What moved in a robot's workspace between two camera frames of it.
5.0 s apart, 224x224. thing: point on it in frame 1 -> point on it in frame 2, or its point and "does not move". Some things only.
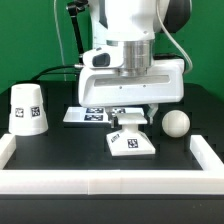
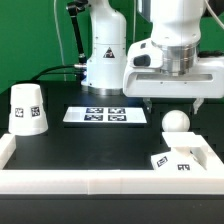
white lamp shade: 27,114 does not move
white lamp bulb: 176,123 does not move
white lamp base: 129,141 -> 187,152
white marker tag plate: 97,114 does not move
